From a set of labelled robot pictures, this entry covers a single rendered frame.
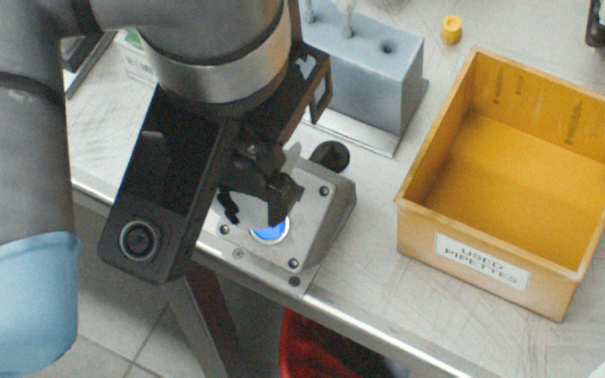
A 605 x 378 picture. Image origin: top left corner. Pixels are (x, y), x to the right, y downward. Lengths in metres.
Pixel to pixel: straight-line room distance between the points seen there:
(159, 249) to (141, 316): 1.21
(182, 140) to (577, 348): 0.38
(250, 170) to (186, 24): 0.15
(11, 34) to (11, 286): 0.11
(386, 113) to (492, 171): 0.09
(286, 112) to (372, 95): 0.24
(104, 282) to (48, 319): 1.43
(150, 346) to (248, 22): 1.32
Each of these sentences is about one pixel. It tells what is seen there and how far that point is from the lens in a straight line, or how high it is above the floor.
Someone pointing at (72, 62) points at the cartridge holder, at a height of 0.90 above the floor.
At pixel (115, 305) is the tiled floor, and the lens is 1.92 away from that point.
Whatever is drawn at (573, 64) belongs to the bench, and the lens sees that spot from 1.05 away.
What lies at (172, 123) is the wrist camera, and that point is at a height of 1.17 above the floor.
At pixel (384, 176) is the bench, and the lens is 1.00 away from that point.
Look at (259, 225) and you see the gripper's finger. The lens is 0.81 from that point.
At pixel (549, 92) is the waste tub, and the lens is 0.94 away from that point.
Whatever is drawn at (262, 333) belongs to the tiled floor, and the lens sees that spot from 1.88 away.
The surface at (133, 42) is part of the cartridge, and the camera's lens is 0.99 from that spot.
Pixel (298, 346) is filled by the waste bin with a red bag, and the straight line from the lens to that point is 1.42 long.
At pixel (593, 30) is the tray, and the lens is 1.05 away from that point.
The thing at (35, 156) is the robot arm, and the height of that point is 1.32.
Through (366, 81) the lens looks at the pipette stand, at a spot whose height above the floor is 0.96.
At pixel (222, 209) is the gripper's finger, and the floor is 1.03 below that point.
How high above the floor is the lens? 1.79
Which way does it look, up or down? 66 degrees down
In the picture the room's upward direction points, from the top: 7 degrees counter-clockwise
